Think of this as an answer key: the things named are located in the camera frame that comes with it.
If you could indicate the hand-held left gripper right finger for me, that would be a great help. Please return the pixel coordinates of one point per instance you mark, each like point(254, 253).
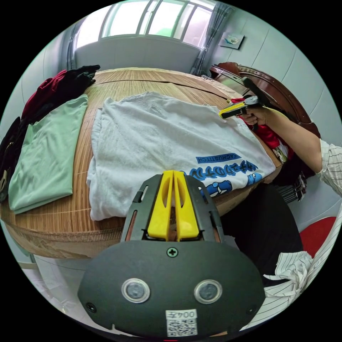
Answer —
point(185, 211)

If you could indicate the white t-shirt with blue print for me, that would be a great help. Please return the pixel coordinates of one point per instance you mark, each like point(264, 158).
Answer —
point(160, 139)

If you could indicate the green folded shirt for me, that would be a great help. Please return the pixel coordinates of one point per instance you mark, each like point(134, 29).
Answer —
point(48, 155)

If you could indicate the person's right forearm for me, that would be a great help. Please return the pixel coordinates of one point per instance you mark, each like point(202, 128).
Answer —
point(296, 140)

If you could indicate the person's body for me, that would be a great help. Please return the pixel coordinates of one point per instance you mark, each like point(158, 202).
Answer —
point(261, 227)

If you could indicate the bright red mixed pile of clothes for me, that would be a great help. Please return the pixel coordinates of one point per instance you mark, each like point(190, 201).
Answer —
point(270, 136)

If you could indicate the framed wall picture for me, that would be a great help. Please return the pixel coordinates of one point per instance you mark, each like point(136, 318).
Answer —
point(232, 40)

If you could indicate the dark red and black pile of clothes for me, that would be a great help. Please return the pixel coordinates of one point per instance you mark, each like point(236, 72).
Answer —
point(61, 88)

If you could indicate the person's right hand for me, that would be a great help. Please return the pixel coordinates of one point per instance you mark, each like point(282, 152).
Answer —
point(257, 116)

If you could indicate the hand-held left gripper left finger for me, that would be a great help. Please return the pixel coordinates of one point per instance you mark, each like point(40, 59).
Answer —
point(160, 208)

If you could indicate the bed with woven mat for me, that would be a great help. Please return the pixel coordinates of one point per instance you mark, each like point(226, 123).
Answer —
point(160, 82)

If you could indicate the window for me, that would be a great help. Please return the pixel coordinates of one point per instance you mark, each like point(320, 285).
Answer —
point(149, 20)

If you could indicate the grey curtain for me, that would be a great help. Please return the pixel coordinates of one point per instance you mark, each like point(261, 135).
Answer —
point(208, 40)
point(70, 50)

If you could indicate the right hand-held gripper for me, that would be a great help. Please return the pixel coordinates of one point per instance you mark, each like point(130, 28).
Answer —
point(253, 102)

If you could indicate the red stool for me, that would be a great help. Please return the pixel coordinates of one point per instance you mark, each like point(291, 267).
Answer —
point(318, 235)

